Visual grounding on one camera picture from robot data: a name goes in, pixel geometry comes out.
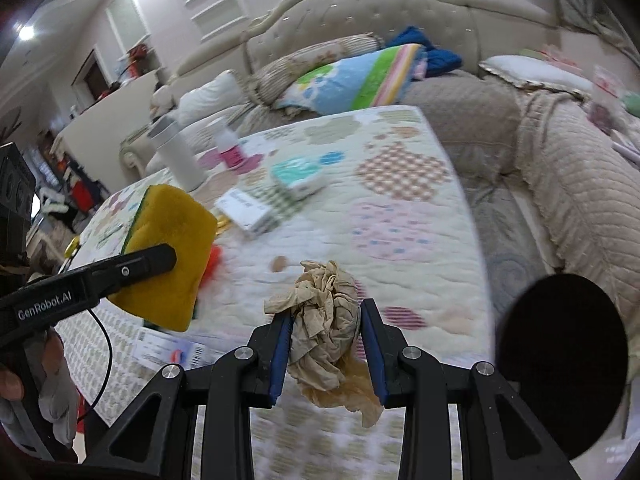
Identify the yellow sponge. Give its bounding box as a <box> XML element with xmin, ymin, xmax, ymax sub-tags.
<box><xmin>107</xmin><ymin>184</ymin><xmax>218</xmax><ymax>333</ymax></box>

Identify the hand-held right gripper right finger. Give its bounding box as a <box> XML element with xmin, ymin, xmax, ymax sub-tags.
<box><xmin>360</xmin><ymin>299</ymin><xmax>583</xmax><ymax>480</ymax></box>

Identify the clear plastic bag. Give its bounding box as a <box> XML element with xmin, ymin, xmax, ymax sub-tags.
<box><xmin>590</xmin><ymin>65</ymin><xmax>631</xmax><ymax>131</ymax></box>

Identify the black cable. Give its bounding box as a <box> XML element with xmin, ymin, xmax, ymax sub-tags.
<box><xmin>77</xmin><ymin>306</ymin><xmax>113</xmax><ymax>418</ymax></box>

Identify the beige floral bolster pillow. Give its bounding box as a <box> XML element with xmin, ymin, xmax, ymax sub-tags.
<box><xmin>245</xmin><ymin>34</ymin><xmax>386</xmax><ymax>106</ymax></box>

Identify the blue cloth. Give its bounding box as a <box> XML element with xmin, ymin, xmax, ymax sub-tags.
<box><xmin>387</xmin><ymin>26</ymin><xmax>463</xmax><ymax>78</ymax></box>

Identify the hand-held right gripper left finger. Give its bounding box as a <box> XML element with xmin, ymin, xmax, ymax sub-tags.
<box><xmin>82</xmin><ymin>312</ymin><xmax>296</xmax><ymax>480</ymax></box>

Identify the grey patterned rug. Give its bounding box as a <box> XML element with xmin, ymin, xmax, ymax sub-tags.
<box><xmin>465</xmin><ymin>180</ymin><xmax>551</xmax><ymax>311</ymax></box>

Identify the plain white pillow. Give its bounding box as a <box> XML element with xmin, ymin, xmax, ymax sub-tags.
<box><xmin>177</xmin><ymin>71</ymin><xmax>251</xmax><ymax>126</ymax></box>

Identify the white flat box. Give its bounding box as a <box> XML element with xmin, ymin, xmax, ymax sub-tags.
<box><xmin>215</xmin><ymin>189</ymin><xmax>286</xmax><ymax>239</ymax></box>

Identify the brown paper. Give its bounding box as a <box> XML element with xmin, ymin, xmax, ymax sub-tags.
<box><xmin>264</xmin><ymin>260</ymin><xmax>386</xmax><ymax>429</ymax></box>

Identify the pink label bottle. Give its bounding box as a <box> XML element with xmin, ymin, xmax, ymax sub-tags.
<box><xmin>212</xmin><ymin>117</ymin><xmax>246</xmax><ymax>170</ymax></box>

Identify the white thermos bottle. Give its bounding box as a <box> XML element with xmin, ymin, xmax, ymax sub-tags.
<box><xmin>146</xmin><ymin>114</ymin><xmax>208</xmax><ymax>192</ymax></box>

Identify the striped colourful pillow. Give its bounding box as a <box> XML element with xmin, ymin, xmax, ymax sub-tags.
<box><xmin>275</xmin><ymin>44</ymin><xmax>426</xmax><ymax>116</ymax></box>

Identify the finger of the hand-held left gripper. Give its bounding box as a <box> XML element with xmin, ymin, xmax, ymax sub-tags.
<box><xmin>82</xmin><ymin>244</ymin><xmax>178</xmax><ymax>306</ymax></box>

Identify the white pillow with trim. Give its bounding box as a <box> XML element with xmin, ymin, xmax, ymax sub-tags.
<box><xmin>480</xmin><ymin>55</ymin><xmax>596</xmax><ymax>93</ymax></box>

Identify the black bin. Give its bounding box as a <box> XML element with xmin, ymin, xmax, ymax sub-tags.
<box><xmin>492</xmin><ymin>273</ymin><xmax>630</xmax><ymax>462</ymax></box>

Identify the beige tufted sofa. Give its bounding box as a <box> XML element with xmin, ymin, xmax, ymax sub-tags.
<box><xmin>120</xmin><ymin>0</ymin><xmax>640</xmax><ymax>341</ymax></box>

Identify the orange wrapper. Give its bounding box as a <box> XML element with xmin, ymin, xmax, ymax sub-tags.
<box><xmin>199</xmin><ymin>244</ymin><xmax>229</xmax><ymax>307</ymax></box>

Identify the white printed paper packet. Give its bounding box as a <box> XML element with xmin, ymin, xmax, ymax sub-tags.
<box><xmin>132</xmin><ymin>330</ymin><xmax>211</xmax><ymax>368</ymax></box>

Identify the quilted patchwork table blanket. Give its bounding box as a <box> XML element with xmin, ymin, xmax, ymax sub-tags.
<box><xmin>52</xmin><ymin>105</ymin><xmax>496</xmax><ymax>480</ymax></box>

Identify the teal white small box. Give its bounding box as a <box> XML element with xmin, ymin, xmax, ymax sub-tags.
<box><xmin>271</xmin><ymin>156</ymin><xmax>326</xmax><ymax>202</ymax></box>

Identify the person's left hand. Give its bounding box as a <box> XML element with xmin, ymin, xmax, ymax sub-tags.
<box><xmin>0</xmin><ymin>330</ymin><xmax>81</xmax><ymax>451</ymax></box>

